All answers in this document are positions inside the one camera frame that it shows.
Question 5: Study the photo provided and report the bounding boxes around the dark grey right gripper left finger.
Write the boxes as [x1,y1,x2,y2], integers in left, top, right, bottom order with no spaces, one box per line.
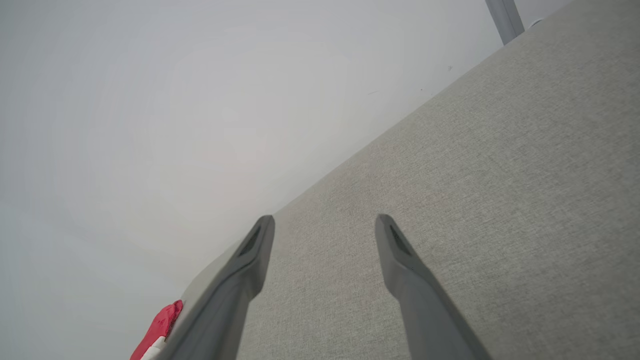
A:
[157,215,276,360]

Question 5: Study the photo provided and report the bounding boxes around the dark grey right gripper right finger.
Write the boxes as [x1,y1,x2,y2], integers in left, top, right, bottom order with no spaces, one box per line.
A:
[375,214,493,360]

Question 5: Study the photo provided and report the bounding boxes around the red Bulls 23 jersey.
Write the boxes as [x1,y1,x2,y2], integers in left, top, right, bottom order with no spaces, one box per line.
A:
[130,299,184,360]

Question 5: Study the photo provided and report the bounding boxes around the grey metal post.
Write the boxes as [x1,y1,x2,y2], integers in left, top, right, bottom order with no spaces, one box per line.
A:
[485,0,526,46]

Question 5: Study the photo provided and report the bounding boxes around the grey fabric sofa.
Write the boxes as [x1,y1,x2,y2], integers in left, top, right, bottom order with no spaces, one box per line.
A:
[165,0,640,360]

